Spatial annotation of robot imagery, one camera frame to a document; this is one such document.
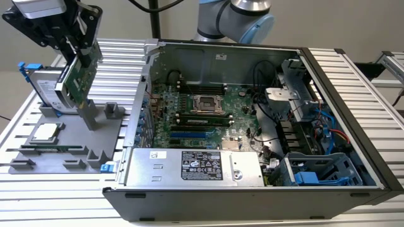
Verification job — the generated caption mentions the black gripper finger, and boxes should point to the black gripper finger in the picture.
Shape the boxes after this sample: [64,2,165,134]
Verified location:
[1,6,78,57]
[76,3,104,70]

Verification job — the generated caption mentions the Nvidia Quadro graphics card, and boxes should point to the Nvidia Quadro graphics card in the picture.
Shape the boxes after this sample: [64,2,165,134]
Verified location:
[53,44,104,106]

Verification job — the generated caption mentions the black upright pole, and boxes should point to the black upright pole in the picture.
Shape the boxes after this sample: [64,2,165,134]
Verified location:
[148,0,161,40]

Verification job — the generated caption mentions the hard disk in blue carrier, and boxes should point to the hard disk in blue carrier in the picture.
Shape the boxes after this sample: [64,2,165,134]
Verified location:
[17,61,80,116]

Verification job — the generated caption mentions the silver CPU chip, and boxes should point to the silver CPU chip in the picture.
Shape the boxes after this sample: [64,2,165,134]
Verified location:
[33,122,64,141]

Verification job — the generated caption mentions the CPU socket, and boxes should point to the CPU socket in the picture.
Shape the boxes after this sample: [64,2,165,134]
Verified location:
[188,94,224,114]

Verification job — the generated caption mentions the green RAM stick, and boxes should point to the green RAM stick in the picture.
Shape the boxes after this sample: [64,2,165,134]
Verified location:
[20,144,88,153]
[178,118,234,126]

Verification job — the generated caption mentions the blue expansion slot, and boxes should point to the blue expansion slot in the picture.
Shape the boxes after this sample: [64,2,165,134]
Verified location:
[169,132,208,140]

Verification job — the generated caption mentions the grey plastic parts rack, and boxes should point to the grey plastic parts rack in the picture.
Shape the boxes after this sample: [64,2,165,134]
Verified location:
[8,99,132,175]

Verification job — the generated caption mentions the green motherboard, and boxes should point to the green motherboard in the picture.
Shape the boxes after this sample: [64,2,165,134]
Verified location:
[150,81,262,150]

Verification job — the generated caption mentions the silver power supply unit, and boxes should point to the silver power supply unit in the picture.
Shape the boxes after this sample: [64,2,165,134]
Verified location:
[124,148,266,188]

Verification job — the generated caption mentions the silver chipset heatsink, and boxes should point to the silver chipset heatsink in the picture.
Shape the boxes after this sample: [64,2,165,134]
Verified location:
[221,141,242,151]

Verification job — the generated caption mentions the grey metal disk bay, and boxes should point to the grey metal disk bay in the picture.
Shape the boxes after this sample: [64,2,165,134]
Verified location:
[264,58,322,122]

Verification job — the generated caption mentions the black plastic fan shroud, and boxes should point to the black plastic fan shroud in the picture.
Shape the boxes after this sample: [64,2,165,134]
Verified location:
[274,120,322,155]

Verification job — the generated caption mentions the open black PC case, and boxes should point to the open black PC case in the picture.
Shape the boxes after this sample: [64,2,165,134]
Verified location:
[102,39,404,223]

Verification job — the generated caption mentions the blue plastic cage latch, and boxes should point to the blue plastic cage latch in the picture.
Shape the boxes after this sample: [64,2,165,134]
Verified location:
[292,171,350,187]

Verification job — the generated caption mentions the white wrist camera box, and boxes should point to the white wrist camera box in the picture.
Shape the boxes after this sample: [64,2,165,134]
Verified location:
[10,0,69,19]

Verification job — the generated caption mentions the black camera cable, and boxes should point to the black camera cable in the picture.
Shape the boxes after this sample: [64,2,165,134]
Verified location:
[126,0,188,13]

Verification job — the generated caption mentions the thick black looped cable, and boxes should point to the thick black looped cable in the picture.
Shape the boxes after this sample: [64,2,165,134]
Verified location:
[166,69,181,85]

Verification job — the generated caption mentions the metal socket cover frame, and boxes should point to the metal socket cover frame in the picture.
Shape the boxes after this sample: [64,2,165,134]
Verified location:
[188,95,222,114]

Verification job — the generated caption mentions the thin black wire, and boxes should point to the thin black wire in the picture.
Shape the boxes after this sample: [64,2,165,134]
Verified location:
[252,60,276,95]

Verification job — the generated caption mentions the blue data cable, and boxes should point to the blue data cable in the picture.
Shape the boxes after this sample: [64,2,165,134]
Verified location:
[313,107,340,156]

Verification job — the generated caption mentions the red flat cable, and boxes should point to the red flat cable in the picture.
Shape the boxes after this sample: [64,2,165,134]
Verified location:
[328,128,352,144]

